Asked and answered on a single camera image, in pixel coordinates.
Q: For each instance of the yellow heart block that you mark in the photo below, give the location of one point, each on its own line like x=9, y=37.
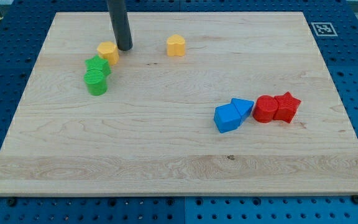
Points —
x=176, y=45

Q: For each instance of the yellow hexagon block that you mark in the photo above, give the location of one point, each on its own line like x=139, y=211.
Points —
x=109, y=51

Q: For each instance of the light wooden board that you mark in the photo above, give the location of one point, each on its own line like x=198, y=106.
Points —
x=153, y=132

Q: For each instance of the blue cube block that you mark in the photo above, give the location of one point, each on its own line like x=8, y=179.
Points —
x=226, y=118

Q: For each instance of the blue triangle block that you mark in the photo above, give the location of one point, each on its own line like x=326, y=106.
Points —
x=243, y=107

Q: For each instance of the red cylinder block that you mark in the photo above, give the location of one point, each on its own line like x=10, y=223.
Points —
x=265, y=108

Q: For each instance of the green cylinder block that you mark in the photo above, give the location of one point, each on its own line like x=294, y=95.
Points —
x=95, y=82

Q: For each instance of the green star block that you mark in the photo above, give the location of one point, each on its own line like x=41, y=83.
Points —
x=98, y=63

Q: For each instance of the red star block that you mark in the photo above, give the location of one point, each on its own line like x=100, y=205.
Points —
x=287, y=107

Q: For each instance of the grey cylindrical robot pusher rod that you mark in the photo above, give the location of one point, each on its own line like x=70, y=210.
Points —
x=120, y=24

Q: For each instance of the white fiducial marker tag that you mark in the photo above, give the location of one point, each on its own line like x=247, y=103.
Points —
x=324, y=29

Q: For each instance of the black bolt front left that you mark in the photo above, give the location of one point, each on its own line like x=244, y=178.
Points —
x=11, y=202

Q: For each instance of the black bolt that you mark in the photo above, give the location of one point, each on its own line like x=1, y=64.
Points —
x=354, y=199
x=11, y=202

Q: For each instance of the black bolt front right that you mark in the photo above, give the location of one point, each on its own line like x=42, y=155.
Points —
x=354, y=199

